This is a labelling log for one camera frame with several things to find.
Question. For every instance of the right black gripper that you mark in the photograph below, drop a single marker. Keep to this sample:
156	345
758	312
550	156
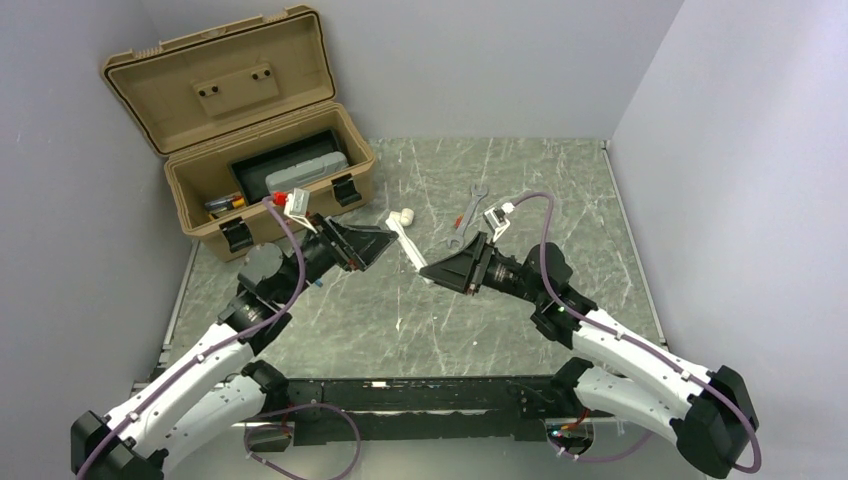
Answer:
457	271

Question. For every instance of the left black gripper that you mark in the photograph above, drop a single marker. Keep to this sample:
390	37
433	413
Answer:
353	246

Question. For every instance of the white remote control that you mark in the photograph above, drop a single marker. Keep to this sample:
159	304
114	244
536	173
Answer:
408	246

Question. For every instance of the white pvc elbow fitting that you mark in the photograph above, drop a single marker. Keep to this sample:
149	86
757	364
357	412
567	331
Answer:
404	217

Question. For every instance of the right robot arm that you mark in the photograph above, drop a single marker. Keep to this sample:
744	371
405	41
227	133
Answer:
706	414

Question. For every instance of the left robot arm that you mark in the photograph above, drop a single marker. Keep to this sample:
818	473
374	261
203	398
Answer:
220	381

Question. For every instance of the silver open-end wrench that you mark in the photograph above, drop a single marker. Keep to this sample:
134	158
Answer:
477	193

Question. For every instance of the grey plastic case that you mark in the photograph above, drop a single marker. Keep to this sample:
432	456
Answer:
306	172

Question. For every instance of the black tray in toolbox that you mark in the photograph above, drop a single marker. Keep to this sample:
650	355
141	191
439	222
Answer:
250	172

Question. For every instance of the tan plastic toolbox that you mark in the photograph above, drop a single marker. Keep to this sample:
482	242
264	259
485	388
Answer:
207	99

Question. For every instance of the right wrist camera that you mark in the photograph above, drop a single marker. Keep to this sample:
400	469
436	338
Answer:
496	219

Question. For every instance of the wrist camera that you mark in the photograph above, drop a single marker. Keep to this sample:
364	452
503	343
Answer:
295	206
496	219

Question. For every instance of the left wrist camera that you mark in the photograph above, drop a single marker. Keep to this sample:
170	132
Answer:
295	206

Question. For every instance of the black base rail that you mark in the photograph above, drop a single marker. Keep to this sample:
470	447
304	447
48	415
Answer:
425	408

